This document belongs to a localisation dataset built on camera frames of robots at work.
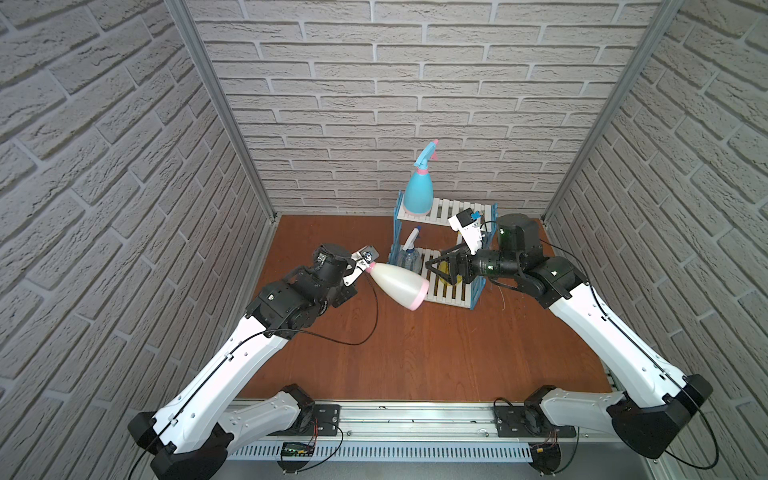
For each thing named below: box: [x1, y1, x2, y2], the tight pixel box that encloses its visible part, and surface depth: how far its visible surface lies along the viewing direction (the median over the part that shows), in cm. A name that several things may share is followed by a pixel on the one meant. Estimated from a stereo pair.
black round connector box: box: [528, 442, 561, 474], surface depth 72 cm
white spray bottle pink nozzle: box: [365, 262, 430, 311], surface depth 68 cm
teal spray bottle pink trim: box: [403, 140, 439, 216], surface depth 78 cm
